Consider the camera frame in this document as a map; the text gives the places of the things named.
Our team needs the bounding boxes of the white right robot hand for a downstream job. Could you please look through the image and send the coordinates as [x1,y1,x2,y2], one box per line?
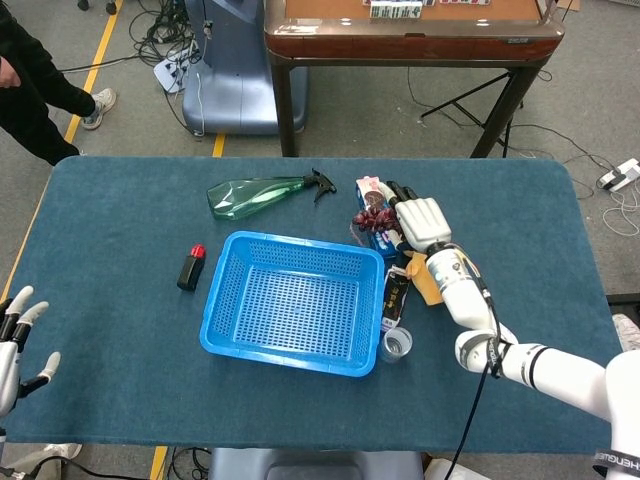
[378,180,453,254]

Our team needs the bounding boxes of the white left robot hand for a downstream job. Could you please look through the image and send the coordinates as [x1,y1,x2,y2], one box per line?
[0,285,62,417]

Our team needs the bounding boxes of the dark red grape bunch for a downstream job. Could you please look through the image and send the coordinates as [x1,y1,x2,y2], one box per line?
[348,207,401,246]

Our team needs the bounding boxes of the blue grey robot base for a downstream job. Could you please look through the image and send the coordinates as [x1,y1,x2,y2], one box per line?
[181,0,309,135]

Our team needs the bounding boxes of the blue plastic basket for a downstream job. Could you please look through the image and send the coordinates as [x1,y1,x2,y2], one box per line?
[199,230,386,379]

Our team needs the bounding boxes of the blue cookie box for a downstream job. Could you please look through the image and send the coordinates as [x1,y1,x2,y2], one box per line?
[355,175,400,260]

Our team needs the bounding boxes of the yellow plush toy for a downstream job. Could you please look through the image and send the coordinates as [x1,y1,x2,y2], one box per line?
[403,251,446,306]

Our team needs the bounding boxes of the black snack packet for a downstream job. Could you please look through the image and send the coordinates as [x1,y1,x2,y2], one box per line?
[379,264,411,333]

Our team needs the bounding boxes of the blue table cloth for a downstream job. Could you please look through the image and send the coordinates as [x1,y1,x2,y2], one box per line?
[2,155,626,456]

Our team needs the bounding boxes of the clear plastic cup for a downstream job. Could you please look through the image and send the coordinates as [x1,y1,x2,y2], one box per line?
[378,327,414,365]

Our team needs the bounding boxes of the green spray bottle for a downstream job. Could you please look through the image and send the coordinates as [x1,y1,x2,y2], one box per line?
[206,168,338,221]

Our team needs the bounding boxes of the brown mahjong table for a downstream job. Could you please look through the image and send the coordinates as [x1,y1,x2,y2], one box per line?
[263,0,566,159]

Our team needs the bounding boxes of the black bottle red cap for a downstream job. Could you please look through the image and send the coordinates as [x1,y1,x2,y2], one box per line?
[176,243,207,292]

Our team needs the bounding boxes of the mahjong tile row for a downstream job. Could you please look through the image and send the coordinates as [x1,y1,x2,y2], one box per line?
[362,0,537,21]

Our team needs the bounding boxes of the person in black trousers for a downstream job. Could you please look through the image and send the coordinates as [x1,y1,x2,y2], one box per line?
[0,0,118,166]

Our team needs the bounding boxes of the grey robot torso base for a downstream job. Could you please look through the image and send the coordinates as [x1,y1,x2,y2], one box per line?
[207,448,425,480]

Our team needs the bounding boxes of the white power strip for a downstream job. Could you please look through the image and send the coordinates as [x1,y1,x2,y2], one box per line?
[153,47,201,95]

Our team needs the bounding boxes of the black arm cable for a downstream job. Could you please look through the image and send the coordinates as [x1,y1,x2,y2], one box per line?
[442,252,514,480]

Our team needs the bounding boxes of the tangled black floor cables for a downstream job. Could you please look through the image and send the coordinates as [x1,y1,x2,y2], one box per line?
[117,0,201,66]

